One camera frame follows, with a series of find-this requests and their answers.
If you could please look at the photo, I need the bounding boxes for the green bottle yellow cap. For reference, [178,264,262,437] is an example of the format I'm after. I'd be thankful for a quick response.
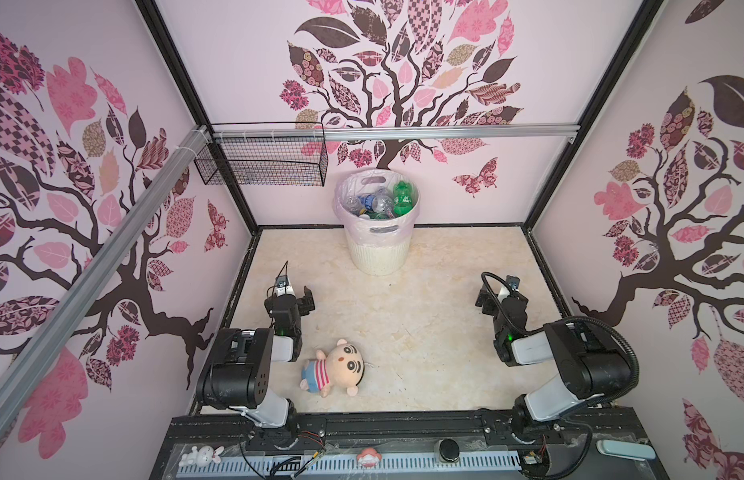
[393,181,416,217]

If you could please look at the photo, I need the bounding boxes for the tall clear bottle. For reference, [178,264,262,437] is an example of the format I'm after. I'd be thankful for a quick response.
[342,188,395,220]

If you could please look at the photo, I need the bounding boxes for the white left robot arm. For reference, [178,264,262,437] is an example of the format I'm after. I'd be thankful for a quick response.
[195,286,315,442]

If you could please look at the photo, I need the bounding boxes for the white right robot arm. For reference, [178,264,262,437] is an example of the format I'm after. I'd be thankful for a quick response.
[476,272,640,442]

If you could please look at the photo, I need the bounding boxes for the white ribbed trash bin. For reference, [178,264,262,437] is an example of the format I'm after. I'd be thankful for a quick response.
[344,230,412,276]

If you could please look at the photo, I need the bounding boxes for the cartoon boy plush doll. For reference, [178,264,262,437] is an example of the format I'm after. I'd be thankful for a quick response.
[299,339,366,398]

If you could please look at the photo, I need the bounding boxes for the black round knob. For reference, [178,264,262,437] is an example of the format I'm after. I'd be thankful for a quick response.
[435,438,461,464]

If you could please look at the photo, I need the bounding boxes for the white vent strip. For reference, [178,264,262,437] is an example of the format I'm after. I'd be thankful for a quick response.
[176,451,521,479]

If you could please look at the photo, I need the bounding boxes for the white bunny figurine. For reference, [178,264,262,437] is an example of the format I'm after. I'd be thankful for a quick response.
[178,445,225,468]

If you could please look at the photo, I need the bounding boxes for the red white small figurine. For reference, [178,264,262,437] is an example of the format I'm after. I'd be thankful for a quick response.
[356,447,382,469]

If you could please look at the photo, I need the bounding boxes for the black corrugated cable conduit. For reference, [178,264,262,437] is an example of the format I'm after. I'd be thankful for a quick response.
[481,271,640,409]

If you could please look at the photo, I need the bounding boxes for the black wire basket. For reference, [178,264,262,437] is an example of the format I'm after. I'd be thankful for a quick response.
[194,120,329,187]

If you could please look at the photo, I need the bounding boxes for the white handle device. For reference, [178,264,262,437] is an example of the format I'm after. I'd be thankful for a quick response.
[596,439,657,461]

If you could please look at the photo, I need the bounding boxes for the aluminium rail back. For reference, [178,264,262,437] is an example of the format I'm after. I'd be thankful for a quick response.
[213,123,580,141]

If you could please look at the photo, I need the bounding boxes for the aluminium rail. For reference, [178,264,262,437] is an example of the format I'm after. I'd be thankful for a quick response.
[213,123,580,141]
[0,125,210,439]

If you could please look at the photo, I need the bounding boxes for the aluminium rail left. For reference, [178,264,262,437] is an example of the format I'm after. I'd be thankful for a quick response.
[0,125,210,439]

